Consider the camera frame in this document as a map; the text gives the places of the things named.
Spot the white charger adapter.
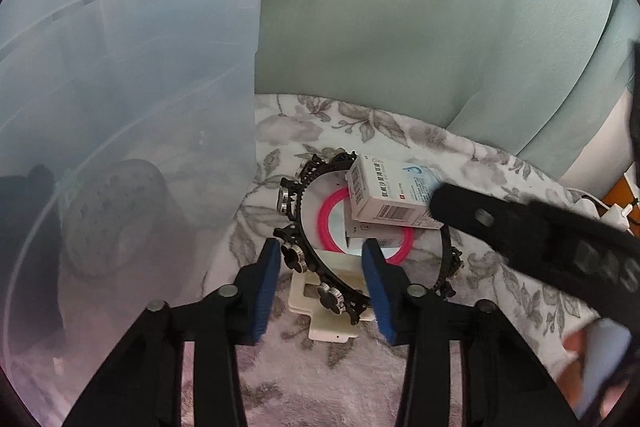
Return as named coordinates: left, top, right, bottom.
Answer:
left=600, top=204, right=634, bottom=232

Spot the green curtain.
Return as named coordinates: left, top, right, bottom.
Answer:
left=256, top=0, right=639, bottom=192

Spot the white charging cable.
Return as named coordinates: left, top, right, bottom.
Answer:
left=564, top=186, right=609, bottom=214

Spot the pink rimmed round mirror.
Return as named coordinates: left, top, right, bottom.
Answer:
left=316, top=186, right=414, bottom=265

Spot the floral white blanket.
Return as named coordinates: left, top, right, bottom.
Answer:
left=204, top=95, right=622, bottom=426

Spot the black beaded headband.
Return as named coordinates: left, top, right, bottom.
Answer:
left=273, top=150, right=462, bottom=324

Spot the brown packing tape roll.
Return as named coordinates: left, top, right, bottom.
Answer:
left=63, top=159, right=168, bottom=279

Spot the medicine box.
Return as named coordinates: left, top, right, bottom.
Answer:
left=345, top=155, right=442, bottom=230

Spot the clear plastic storage bin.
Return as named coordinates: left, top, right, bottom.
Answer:
left=1, top=0, right=262, bottom=426

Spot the brown wooden headboard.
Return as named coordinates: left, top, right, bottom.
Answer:
left=604, top=166, right=640, bottom=236

